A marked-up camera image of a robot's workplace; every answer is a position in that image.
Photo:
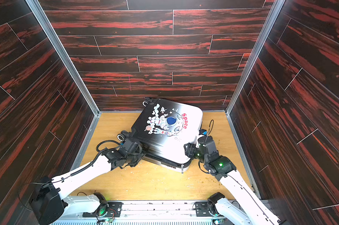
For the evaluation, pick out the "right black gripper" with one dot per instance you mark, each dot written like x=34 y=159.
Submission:
x=190 y=149

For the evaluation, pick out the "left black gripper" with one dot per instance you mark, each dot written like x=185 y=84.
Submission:
x=141 y=153

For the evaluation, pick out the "black white astronaut suitcase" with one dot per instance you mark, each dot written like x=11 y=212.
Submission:
x=163 y=128

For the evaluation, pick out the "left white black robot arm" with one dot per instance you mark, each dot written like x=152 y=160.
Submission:
x=51 y=198

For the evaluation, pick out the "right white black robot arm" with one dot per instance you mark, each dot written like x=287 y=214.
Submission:
x=253 y=211

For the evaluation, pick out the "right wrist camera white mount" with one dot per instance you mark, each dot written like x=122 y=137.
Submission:
x=201 y=133

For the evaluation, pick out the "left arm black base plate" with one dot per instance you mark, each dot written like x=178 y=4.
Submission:
x=108 y=210

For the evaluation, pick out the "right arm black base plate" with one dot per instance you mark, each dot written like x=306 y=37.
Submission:
x=203 y=209

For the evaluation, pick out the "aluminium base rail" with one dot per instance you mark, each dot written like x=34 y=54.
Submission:
x=164 y=212

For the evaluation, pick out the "right aluminium corner post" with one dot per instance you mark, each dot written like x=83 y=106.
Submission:
x=269 y=23

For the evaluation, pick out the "aluminium corner post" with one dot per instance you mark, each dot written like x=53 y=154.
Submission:
x=269 y=23
x=48 y=29

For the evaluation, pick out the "left aluminium corner post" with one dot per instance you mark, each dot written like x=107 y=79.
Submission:
x=48 y=29

